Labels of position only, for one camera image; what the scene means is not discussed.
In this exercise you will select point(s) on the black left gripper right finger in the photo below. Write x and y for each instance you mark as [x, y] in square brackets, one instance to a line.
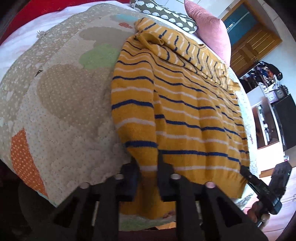
[203, 212]

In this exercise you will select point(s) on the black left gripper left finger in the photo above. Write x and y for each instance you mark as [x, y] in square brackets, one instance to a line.
[91, 212]

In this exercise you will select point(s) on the yellow striped knit sweater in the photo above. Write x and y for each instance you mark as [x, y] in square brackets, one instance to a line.
[173, 96]

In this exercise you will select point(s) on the person's right hand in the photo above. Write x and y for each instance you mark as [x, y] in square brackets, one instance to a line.
[254, 214]

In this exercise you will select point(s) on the small desk clock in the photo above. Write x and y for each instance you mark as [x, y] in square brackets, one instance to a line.
[280, 93]

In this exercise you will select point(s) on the quilted heart pattern bedspread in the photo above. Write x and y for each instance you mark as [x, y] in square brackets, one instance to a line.
[57, 129]

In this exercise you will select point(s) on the white shelf with clutter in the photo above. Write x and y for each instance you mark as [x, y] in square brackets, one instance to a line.
[274, 118]

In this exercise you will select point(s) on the wooden door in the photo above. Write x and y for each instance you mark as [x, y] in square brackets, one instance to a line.
[250, 38]

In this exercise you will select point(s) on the pink pillow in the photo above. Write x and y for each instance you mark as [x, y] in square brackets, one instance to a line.
[211, 30]

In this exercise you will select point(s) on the white pink bed sheet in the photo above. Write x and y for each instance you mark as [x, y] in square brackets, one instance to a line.
[25, 37]

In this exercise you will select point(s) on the green sheep pattern pillow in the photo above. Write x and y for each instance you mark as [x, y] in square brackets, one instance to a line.
[154, 9]

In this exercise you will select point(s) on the red rolled blanket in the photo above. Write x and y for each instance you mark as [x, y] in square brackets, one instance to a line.
[15, 14]

